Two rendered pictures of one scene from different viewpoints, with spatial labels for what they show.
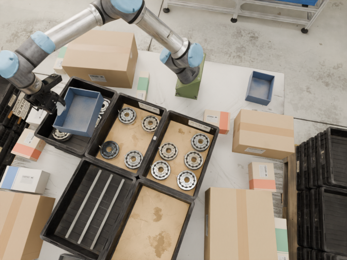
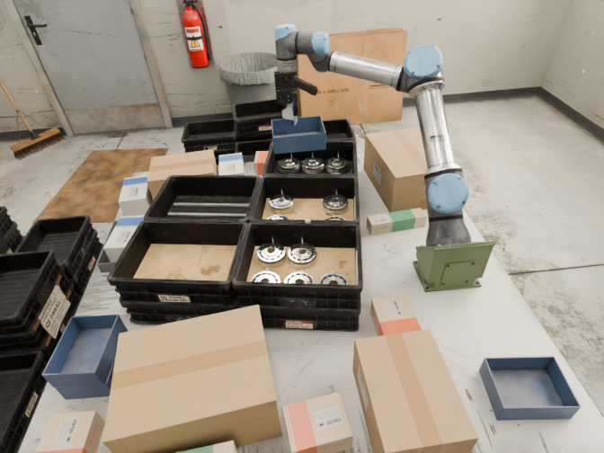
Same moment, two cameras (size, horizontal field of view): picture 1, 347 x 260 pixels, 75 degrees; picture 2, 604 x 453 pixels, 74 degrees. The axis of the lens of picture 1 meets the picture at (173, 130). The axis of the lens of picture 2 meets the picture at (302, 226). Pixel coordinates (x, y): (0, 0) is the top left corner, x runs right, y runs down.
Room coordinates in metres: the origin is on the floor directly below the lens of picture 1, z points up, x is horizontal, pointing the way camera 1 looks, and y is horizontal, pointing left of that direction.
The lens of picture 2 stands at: (0.11, -0.95, 1.83)
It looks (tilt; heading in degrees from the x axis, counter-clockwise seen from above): 40 degrees down; 76
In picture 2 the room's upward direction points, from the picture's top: 3 degrees counter-clockwise
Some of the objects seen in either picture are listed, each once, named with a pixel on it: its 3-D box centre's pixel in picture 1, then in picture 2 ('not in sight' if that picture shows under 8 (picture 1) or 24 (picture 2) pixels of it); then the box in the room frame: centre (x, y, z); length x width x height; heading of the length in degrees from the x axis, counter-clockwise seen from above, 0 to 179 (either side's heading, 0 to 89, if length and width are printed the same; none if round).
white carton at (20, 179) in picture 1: (25, 180); (232, 171); (0.19, 0.83, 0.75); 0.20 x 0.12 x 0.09; 83
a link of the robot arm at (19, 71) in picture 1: (14, 68); (286, 42); (0.45, 0.52, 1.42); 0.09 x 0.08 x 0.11; 147
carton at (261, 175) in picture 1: (261, 177); (316, 426); (0.22, -0.51, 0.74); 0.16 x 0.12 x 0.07; 177
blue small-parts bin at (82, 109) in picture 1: (80, 112); (297, 134); (0.45, 0.43, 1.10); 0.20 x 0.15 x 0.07; 170
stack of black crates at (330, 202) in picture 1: (329, 221); not in sight; (-0.01, -1.12, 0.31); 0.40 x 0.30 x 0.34; 170
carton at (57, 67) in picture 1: (64, 57); not in sight; (1.05, 0.78, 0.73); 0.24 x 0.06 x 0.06; 173
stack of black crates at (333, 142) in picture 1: (330, 164); not in sight; (0.39, -1.18, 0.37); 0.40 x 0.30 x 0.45; 170
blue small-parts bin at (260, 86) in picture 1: (259, 87); (526, 386); (0.82, -0.57, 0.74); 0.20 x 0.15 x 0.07; 164
